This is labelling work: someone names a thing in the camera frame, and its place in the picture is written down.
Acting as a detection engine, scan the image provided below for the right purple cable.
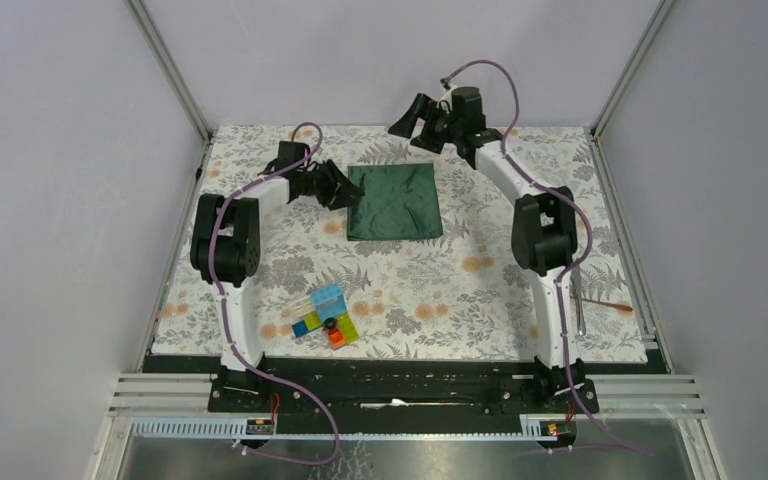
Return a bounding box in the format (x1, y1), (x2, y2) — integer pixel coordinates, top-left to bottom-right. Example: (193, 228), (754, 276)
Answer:
(440, 59), (657, 458)

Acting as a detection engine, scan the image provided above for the purple cable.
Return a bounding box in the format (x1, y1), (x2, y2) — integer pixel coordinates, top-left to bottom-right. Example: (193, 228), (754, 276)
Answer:
(208, 121), (343, 467)
(440, 59), (657, 458)

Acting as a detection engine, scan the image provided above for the aluminium frame post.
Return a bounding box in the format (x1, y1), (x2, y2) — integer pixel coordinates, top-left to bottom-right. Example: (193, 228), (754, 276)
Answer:
(124, 0), (213, 142)
(590, 0), (677, 138)

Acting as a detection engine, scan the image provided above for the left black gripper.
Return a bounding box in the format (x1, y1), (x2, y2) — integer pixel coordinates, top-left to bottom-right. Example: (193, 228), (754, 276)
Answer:
(296, 158), (363, 210)

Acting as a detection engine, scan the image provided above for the left aluminium frame post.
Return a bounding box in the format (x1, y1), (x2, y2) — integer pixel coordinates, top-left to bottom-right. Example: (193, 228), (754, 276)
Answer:
(124, 0), (213, 142)

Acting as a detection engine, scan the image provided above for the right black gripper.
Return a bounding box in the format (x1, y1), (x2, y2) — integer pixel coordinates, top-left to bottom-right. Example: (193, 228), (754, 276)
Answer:
(386, 95), (460, 156)

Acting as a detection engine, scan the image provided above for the colourful toy brick assembly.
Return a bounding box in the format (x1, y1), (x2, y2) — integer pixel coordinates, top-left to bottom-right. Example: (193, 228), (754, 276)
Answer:
(288, 283), (360, 350)

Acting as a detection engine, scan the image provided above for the dark green cloth napkin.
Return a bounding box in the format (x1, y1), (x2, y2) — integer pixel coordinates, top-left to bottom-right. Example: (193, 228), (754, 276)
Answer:
(347, 163), (443, 241)

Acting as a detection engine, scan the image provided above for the right aluminium frame post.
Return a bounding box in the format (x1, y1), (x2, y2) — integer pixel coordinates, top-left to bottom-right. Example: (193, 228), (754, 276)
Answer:
(590, 0), (677, 138)

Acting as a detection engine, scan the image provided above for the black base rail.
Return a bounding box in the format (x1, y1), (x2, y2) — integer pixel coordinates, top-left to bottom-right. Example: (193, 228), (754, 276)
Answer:
(142, 355), (675, 437)

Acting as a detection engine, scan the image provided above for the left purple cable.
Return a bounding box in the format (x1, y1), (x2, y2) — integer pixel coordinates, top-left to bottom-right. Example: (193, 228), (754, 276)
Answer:
(208, 121), (343, 467)

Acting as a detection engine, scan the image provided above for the silver table knife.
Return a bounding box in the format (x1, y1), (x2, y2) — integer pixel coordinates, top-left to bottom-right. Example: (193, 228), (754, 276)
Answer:
(570, 267), (587, 337)

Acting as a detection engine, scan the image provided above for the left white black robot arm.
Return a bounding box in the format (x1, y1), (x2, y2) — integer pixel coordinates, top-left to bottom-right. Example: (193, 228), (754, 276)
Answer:
(189, 141), (364, 411)

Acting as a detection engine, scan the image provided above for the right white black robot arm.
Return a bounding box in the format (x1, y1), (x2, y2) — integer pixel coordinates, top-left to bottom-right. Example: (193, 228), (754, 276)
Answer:
(388, 87), (586, 412)

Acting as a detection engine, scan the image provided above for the copper spoon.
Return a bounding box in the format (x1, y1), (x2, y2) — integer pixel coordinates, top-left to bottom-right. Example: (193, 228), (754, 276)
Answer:
(584, 299), (634, 314)

